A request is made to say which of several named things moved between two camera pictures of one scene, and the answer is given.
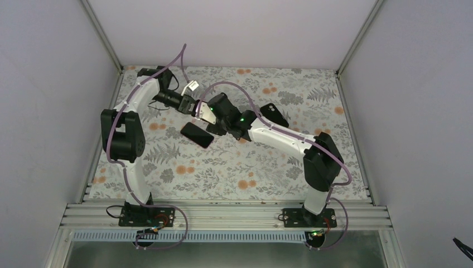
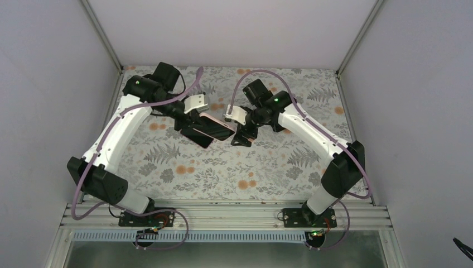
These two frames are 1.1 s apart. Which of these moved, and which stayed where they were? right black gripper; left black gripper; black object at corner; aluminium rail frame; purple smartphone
Moved: left black gripper; right black gripper
Stayed: purple smartphone; aluminium rail frame; black object at corner
